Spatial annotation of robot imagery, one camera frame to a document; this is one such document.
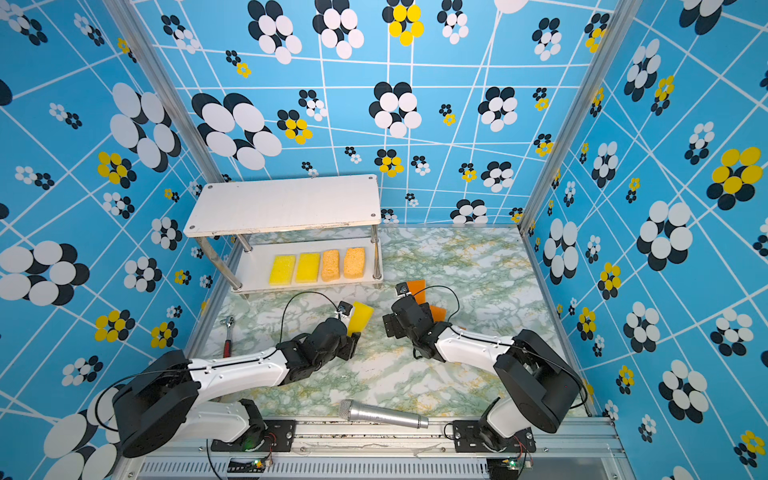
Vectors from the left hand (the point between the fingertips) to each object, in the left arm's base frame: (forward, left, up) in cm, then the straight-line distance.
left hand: (355, 331), depth 87 cm
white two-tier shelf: (+43, +30, -4) cm, 52 cm away
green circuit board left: (-32, +24, -7) cm, 40 cm away
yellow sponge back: (+4, -1, +1) cm, 4 cm away
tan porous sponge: (+23, +2, +4) cm, 23 cm away
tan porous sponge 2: (+21, +9, +4) cm, 24 cm away
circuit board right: (-32, -38, -6) cm, 50 cm away
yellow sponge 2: (+20, +25, +3) cm, 32 cm away
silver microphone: (-21, -4, -3) cm, 21 cm away
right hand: (+6, -14, 0) cm, 16 cm away
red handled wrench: (+5, +40, -3) cm, 41 cm away
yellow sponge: (+22, +18, +2) cm, 28 cm away
